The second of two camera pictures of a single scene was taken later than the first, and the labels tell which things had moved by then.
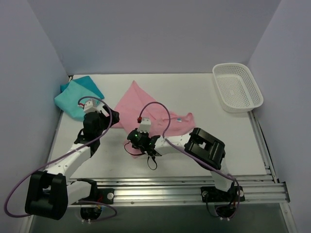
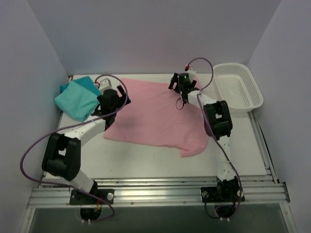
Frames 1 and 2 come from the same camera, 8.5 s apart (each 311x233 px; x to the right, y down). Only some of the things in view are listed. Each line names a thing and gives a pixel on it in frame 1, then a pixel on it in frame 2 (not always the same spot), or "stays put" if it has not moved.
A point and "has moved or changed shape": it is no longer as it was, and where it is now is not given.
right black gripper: x=135 y=144 to x=177 y=83
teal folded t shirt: x=67 y=101 stays put
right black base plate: x=212 y=194 stays put
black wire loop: x=151 y=163 to x=176 y=103
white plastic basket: x=237 y=91 stays put
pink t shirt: x=135 y=105 has moved or changed shape
